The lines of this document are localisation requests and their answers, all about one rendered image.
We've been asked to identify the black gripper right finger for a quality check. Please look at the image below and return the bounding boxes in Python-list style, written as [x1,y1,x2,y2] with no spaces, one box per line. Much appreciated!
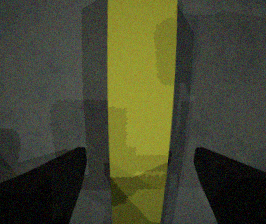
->
[194,148,266,224]

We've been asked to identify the yellow bar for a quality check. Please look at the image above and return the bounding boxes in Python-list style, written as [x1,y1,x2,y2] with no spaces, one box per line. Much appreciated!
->
[106,0,178,224]

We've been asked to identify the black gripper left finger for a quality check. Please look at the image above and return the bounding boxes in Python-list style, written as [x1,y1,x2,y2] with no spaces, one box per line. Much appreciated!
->
[0,147,86,224]

